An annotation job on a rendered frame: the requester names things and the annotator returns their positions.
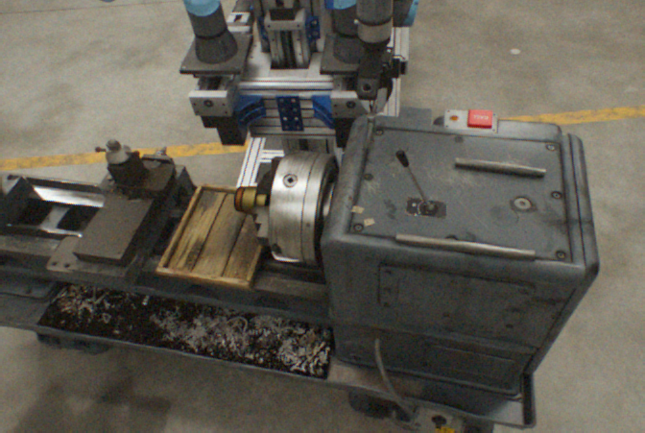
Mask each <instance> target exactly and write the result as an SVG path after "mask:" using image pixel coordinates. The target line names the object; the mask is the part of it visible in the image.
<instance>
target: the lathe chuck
mask: <svg viewBox="0 0 645 433"><path fill-rule="evenodd" d="M289 152H292V153H293V152H297V153H296V154H293V155H289V154H288V153H285V154H284V155H283V157H282V158H281V160H280V162H279V163H278V168H277V171H276V174H275V180H274V184H273V188H272V194H271V199H270V207H269V220H268V233H269V242H270V244H271V245H273V244H274V243H276V244H277V245H278V246H280V250H281V253H276V252H274V251H272V253H273V257H274V258H275V259H278V260H285V261H291V262H297V263H303V264H307V263H306V262H305V261H304V258H303V255H302V249H301V218H302V209H303V202H304V196H305V190H306V186H307V182H308V178H309V175H310V172H311V169H312V166H313V163H314V161H315V159H316V157H317V156H318V155H319V154H320V153H319V152H309V151H300V150H289ZM289 175H294V176H295V177H296V178H297V182H296V183H295V184H294V185H292V186H287V185H285V183H284V179H285V178H286V177H287V176H289Z"/></svg>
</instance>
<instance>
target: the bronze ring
mask: <svg viewBox="0 0 645 433"><path fill-rule="evenodd" d="M270 199H271V195H268V194H260V193H257V186H252V185H249V186H239V187H238V188H237V190H236V192H235V195H234V208H235V210H236V211H239V212H243V213H245V214H247V215H252V211H253V209H254V207H255V206H256V205H259V206H267V207H270Z"/></svg>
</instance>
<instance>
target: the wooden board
mask: <svg viewBox="0 0 645 433"><path fill-rule="evenodd" d="M236 188H237V187H235V186H225V185H218V184H211V183H203V182H201V183H200V185H199V186H198V188H197V190H196V192H195V194H194V196H193V198H192V200H193V201H192V200H191V202H190V205H189V206H188V209H187V210H186V212H185V214H184V216H183V218H182V220H181V223H180V225H179V228H178V230H177V232H176V234H175V236H174V238H173V240H172V242H171V244H170V246H169V248H168V249H167V251H166V253H164V255H163V256H162V258H161V260H160V262H159V264H158V266H157V267H158V268H156V270H155V271H156V273H157V274H158V275H159V276H160V277H166V278H171V279H177V280H183V281H191V282H195V283H200V284H206V285H211V284H212V285H218V286H220V285H222V286H225V287H231V288H237V289H243V290H249V291H251V290H252V287H253V285H254V282H255V280H256V277H257V274H258V271H259V268H260V265H261V263H262V260H263V257H264V254H265V251H266V249H267V245H260V244H259V243H258V242H259V241H258V242H256V241H257V240H258V238H257V235H258V232H259V231H257V229H256V224H255V222H254V220H253V219H252V218H251V217H252V216H251V215H247V214H245V213H243V212H239V211H236V210H235V208H234V199H233V198H234V195H235V192H236ZM204 191H208V193H207V192H206V193H205V192H204ZM211 192H212V193H211ZM214 192H215V193H214ZM222 192H223V193H222ZM209 193H210V194H209ZM217 193H218V194H217ZM229 193H231V194H229ZM227 194H228V195H227ZM208 195H209V197H208ZM211 195H212V196H211ZM223 195H224V196H223ZM226 195H227V196H226ZM203 196H204V197H203ZM202 197H203V199H202ZM218 197H219V198H218ZM203 201H205V203H204V202H203ZM213 201H214V202H213ZM197 206H198V207H197ZM212 206H213V207H212ZM208 207H209V208H208ZM197 210H198V211H197ZM219 210H220V211H219ZM215 213H216V214H217V215H215ZM218 214H219V215H218ZM243 217H245V218H246V219H247V220H245V219H244V218H243ZM245 221H246V222H245ZM244 227H246V228H245V229H244ZM253 227H254V228H253ZM249 228H250V229H249ZM252 231H253V232H252ZM247 232H248V234H247ZM246 236H247V238H246ZM211 237H212V238H211ZM245 238H246V240H245ZM252 238H253V239H252ZM241 239H242V240H241ZM243 239H244V241H243ZM240 240H241V241H240ZM247 240H248V241H249V242H248V241H247ZM182 242H183V243H182ZM239 242H240V243H239ZM173 243H174V244H173ZM241 243H242V244H241ZM246 244H247V245H246ZM244 245H246V246H244ZM256 245H258V246H256ZM188 246H190V248H189V247H188ZM238 246H239V247H238ZM179 247H180V248H179ZM184 247H185V248H184ZM241 247H242V248H241ZM256 247H257V248H256ZM169 249H170V250H169ZM171 249H172V250H171ZM239 249H240V250H239ZM193 250H194V251H193ZM254 250H255V251H254ZM191 251H192V252H191ZM198 251H200V253H197V252H198ZM233 251H235V253H234V252H233ZM239 251H240V252H239ZM190 253H191V254H192V256H193V255H195V257H193V258H192V257H190V256H191V255H190ZM180 254H181V255H180ZM237 254H238V255H239V256H241V257H239V256H238V255H237ZM252 254H254V255H252ZM174 255H175V256H174ZM173 256H174V257H173ZM196 256H197V257H196ZM202 256H203V257H202ZM242 256H244V257H243V259H241V258H242ZM172 258H173V259H172ZM202 258H205V259H202ZM230 258H231V260H229V259H230ZM256 258H257V259H256ZM163 259H165V260H163ZM175 259H176V260H175ZM193 259H194V260H193ZM198 259H199V260H198ZM238 260H239V261H238ZM172 261H173V262H174V263H173V262H172ZM193 261H195V265H194V262H193ZM197 261H198V263H196V262H197ZM216 261H219V262H216ZM240 261H241V262H240ZM243 261H244V262H243ZM245 261H246V262H245ZM254 261H255V262H254ZM178 262H179V264H177V263H178ZM190 262H193V263H190ZM247 262H249V263H247ZM168 263H170V264H168ZM171 263H173V264H171ZM180 263H181V264H180ZM188 263H189V264H188ZM238 263H239V264H238ZM174 264H175V265H174ZM227 264H228V265H227ZM233 264H234V265H233ZM241 264H242V265H241ZM245 264H246V265H245ZM247 264H250V266H249V265H247ZM177 265H178V266H177ZM168 266H169V267H168ZM173 266H175V267H176V268H179V269H176V270H174V268H172V267H173ZM184 266H185V267H184ZM224 266H225V268H224ZM232 266H233V267H232ZM242 266H243V267H242ZM181 267H183V268H181ZM191 267H192V268H191ZM168 268H169V269H168ZM185 268H186V270H185V271H184V269H185ZM235 268H236V269H235ZM244 268H246V269H244ZM212 269H213V270H212ZM222 269H223V270H222ZM240 269H241V270H242V271H240ZM243 269H244V270H243ZM190 270H191V271H190ZM193 270H194V271H193ZM195 270H196V271H195ZM174 271H175V272H174ZM188 271H189V272H188ZM192 271H193V273H192ZM214 271H215V272H214ZM225 271H226V272H225ZM244 271H245V272H244ZM173 272H174V273H173ZM194 272H195V273H196V274H194ZM221 272H222V273H221ZM234 272H237V274H236V276H234V275H235V273H234ZM242 272H244V275H243V273H242ZM247 272H248V273H247ZM241 273H242V274H241ZM205 274H206V275H205ZM226 274H227V275H226ZM238 274H239V275H238ZM240 274H241V276H240ZM239 276H240V277H239ZM246 276H247V278H246V280H243V278H245V277H246ZM238 278H239V279H238Z"/></svg>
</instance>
